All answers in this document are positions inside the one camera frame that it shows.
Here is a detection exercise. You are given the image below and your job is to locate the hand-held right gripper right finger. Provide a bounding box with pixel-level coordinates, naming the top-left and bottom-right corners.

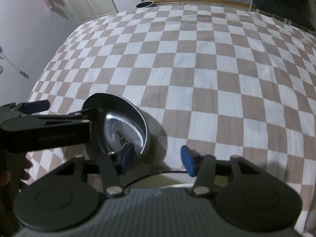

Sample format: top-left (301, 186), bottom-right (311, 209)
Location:
top-left (181, 146), bottom-right (260, 198)

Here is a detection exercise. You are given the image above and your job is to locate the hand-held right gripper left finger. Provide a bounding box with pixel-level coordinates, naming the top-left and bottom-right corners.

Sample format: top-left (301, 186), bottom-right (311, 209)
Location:
top-left (52, 144), bottom-right (135, 198)

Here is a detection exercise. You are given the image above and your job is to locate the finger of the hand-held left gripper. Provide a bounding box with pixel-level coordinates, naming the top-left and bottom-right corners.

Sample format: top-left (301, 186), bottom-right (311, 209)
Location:
top-left (81, 107), bottom-right (109, 152)
top-left (19, 100), bottom-right (50, 114)

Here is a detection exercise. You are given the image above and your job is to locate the oval stainless steel bowl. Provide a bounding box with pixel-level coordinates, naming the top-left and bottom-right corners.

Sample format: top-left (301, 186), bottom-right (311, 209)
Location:
top-left (83, 92), bottom-right (151, 165)

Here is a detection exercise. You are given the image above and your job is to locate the person's left hand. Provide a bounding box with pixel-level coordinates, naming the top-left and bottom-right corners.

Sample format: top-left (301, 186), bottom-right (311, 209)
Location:
top-left (19, 157), bottom-right (34, 181)

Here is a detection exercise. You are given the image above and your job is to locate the brown white checkered tablecloth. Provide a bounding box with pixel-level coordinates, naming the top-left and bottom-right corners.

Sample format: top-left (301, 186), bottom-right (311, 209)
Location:
top-left (26, 4), bottom-right (316, 235)

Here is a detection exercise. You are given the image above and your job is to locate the white kitchen floor cabinet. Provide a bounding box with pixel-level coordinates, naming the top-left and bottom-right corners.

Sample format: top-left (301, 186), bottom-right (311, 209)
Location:
top-left (61, 0), bottom-right (118, 23)

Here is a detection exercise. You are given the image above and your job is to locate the dark round trash bin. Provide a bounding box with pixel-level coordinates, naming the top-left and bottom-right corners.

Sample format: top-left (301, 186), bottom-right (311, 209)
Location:
top-left (136, 1), bottom-right (155, 9)

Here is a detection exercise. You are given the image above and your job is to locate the low white drawer cabinet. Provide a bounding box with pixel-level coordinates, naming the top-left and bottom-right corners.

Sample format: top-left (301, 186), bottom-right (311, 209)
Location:
top-left (153, 0), bottom-right (257, 8)

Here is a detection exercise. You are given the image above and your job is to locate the dark covered side table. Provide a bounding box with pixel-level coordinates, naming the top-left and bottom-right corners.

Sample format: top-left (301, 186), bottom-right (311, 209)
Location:
top-left (249, 0), bottom-right (316, 31)

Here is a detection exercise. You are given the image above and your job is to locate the hanging wall string with clip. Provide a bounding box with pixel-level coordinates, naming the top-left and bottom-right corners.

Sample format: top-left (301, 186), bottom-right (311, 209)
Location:
top-left (0, 51), bottom-right (29, 80)

